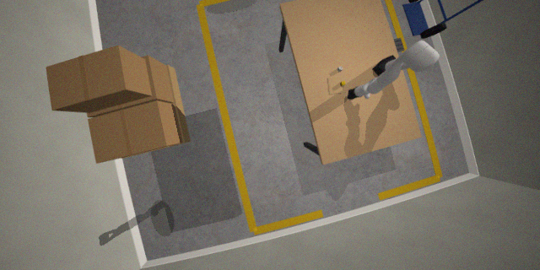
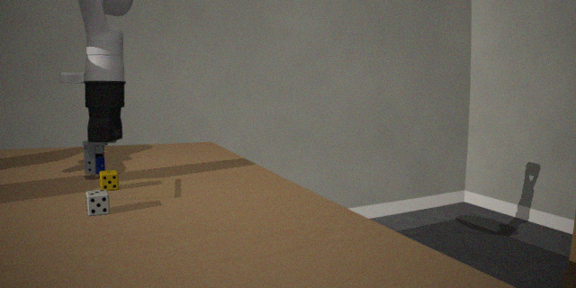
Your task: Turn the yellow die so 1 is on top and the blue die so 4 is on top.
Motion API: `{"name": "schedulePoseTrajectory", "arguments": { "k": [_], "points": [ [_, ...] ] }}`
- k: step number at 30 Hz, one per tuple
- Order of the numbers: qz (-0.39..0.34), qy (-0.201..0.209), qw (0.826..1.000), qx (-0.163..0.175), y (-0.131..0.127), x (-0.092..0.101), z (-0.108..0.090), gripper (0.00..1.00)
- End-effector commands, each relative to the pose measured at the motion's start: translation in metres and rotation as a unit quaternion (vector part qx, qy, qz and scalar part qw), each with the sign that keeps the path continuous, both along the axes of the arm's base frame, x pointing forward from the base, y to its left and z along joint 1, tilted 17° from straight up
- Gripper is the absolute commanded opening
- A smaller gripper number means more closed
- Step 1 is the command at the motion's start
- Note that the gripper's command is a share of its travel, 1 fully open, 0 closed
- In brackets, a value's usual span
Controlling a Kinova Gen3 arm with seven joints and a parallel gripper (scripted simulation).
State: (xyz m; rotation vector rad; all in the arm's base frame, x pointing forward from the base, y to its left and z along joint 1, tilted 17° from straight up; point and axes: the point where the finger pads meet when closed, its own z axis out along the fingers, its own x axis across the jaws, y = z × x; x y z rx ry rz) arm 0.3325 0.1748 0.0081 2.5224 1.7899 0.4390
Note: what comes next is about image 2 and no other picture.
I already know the white die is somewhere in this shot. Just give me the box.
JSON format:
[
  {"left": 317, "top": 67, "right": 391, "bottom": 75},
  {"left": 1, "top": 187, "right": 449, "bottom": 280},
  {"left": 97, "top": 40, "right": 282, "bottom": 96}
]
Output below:
[{"left": 85, "top": 190, "right": 110, "bottom": 216}]

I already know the yellow die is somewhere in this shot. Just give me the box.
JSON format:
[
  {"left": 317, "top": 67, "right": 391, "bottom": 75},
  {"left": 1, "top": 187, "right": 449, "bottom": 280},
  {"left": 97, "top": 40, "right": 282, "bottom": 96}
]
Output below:
[{"left": 100, "top": 170, "right": 119, "bottom": 191}]

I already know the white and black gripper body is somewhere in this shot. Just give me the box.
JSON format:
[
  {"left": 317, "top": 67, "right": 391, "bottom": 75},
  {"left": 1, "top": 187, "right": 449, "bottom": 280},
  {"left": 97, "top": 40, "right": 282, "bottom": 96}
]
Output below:
[{"left": 59, "top": 55, "right": 126, "bottom": 142}]

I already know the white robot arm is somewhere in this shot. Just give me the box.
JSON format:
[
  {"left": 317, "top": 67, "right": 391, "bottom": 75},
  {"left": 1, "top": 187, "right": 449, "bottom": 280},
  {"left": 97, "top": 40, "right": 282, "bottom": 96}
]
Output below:
[{"left": 78, "top": 0, "right": 133, "bottom": 57}]

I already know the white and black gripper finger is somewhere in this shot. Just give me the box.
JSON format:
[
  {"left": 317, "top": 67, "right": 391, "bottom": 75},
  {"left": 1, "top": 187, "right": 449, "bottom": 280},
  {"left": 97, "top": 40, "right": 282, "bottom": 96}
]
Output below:
[
  {"left": 95, "top": 140, "right": 116, "bottom": 158},
  {"left": 83, "top": 140, "right": 108, "bottom": 175}
]

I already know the blue die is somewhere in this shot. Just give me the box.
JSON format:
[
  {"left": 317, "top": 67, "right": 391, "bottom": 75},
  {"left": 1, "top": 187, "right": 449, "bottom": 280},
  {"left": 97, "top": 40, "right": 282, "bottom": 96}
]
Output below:
[{"left": 96, "top": 157, "right": 105, "bottom": 175}]

